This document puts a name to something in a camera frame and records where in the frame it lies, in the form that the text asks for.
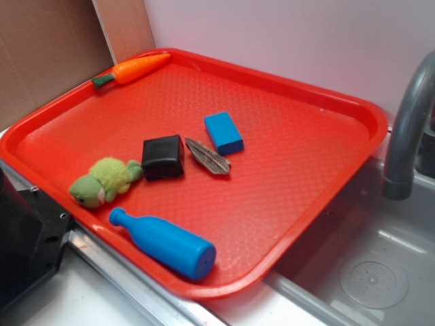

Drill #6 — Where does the blue plastic bottle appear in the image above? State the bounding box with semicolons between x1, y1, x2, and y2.
109;208;217;280

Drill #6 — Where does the grey toy faucet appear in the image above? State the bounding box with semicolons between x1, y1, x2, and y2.
381;52;434;200

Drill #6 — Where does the grey toy sink basin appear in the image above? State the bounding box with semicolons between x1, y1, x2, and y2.
265;145;434;325

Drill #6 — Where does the blue rectangular block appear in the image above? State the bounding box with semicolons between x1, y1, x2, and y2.
204;111;245;156

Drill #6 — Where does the brown wood piece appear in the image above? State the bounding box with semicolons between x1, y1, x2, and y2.
185;137;231;175

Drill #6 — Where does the orange toy carrot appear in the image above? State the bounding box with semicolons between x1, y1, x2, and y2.
91;54;171;90

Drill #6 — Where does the green plush toy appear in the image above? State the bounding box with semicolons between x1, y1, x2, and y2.
69;158;143;209

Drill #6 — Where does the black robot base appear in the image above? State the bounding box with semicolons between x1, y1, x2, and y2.
1;171;72;314

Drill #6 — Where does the red plastic tray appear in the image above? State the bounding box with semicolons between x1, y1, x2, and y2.
1;49;387;300

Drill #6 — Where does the black square box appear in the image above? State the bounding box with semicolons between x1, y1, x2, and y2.
141;134;184;181

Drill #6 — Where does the brown cardboard panel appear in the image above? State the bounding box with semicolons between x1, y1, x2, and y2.
1;1;154;130

